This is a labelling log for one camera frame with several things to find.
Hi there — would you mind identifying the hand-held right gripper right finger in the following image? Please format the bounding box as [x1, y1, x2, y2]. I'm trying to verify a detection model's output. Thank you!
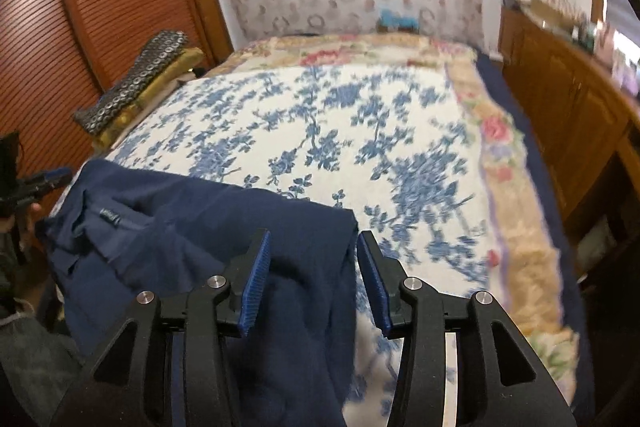
[356, 229, 576, 427]

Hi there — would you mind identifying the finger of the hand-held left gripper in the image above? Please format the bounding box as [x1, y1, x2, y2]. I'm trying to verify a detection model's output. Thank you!
[21, 167, 73, 200]

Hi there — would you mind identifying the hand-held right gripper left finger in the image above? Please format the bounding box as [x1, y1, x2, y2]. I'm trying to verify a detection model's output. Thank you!
[50, 228, 273, 427]

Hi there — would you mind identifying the navy printed t-shirt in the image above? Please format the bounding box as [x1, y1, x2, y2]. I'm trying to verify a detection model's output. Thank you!
[35, 158, 360, 427]

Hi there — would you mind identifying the person's left hand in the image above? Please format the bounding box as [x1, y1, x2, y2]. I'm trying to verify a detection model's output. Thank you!
[0, 203, 45, 238]

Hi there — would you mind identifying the dark circle-patterned folded cloth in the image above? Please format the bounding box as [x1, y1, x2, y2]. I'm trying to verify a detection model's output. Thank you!
[74, 29, 190, 138]

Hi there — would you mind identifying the blue floral white cloth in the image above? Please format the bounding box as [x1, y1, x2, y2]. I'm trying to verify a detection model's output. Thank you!
[92, 66, 493, 427]

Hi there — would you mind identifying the yellow folded cloth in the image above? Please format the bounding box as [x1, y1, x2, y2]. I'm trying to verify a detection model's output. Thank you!
[95, 47, 207, 150]

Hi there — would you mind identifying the louvred wooden wardrobe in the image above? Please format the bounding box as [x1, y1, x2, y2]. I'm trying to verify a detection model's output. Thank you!
[0, 0, 233, 188]

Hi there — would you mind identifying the person's grey clothing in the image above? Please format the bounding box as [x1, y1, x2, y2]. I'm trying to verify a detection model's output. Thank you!
[0, 257, 87, 427]

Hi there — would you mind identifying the navy bed sheet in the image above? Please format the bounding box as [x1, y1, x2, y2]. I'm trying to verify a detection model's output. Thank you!
[472, 52, 596, 427]

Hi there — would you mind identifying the teal cloth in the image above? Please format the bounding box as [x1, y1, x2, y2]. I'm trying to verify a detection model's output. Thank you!
[380, 8, 418, 28]

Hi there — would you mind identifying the wooden sideboard cabinet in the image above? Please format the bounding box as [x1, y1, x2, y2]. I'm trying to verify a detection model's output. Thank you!
[497, 4, 640, 268]

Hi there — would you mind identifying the purple tissue pack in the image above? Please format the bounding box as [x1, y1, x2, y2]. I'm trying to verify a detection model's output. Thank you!
[616, 49, 640, 96]

